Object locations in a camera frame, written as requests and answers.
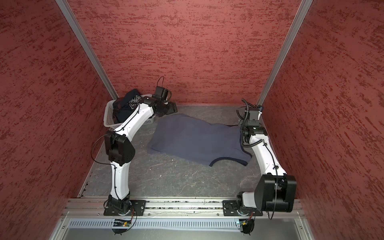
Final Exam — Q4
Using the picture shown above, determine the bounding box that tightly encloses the grey blue tank top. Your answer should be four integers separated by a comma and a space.
147, 114, 252, 167

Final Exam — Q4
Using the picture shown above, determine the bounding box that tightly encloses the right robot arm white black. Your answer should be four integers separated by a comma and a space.
237, 120, 297, 219

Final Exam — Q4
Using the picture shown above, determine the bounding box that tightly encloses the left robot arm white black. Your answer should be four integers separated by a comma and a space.
104, 97, 178, 216

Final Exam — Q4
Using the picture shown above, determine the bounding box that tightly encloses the dark navy tank top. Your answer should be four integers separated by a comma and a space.
113, 89, 142, 124

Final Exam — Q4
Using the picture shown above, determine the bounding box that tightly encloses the white plastic laundry basket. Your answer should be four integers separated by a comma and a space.
104, 94, 156, 129

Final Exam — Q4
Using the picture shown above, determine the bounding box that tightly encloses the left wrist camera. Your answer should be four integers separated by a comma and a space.
152, 86, 172, 103

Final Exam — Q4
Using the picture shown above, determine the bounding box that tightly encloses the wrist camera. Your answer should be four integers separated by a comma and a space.
152, 86, 172, 103
244, 107, 264, 121

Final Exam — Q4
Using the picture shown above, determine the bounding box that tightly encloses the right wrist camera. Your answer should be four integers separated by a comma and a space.
244, 107, 264, 121

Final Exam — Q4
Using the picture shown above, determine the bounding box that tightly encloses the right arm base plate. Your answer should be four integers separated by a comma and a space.
222, 200, 263, 218

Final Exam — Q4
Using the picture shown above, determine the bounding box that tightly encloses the right connector board with wires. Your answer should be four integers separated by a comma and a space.
239, 212, 255, 235

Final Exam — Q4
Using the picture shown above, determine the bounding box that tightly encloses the connector board with wires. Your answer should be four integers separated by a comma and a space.
112, 207, 138, 235
239, 212, 255, 235

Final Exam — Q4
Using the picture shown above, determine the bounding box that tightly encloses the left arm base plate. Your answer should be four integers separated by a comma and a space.
103, 200, 147, 217

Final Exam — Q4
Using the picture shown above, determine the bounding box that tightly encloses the perforated cable duct strip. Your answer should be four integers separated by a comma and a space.
68, 219, 240, 231

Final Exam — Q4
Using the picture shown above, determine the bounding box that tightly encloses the left connector board with wires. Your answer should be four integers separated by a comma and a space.
112, 207, 138, 235

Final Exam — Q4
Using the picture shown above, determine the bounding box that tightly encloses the aluminium front rail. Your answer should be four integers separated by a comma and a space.
61, 197, 305, 218

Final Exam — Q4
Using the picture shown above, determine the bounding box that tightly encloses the right corner aluminium post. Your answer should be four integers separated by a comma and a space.
257, 0, 313, 105

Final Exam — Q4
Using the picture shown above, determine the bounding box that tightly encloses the corner aluminium post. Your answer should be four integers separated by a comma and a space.
257, 0, 313, 105
55, 0, 119, 99

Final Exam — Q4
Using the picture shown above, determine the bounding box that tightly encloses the left corner aluminium post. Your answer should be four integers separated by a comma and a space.
55, 0, 119, 99

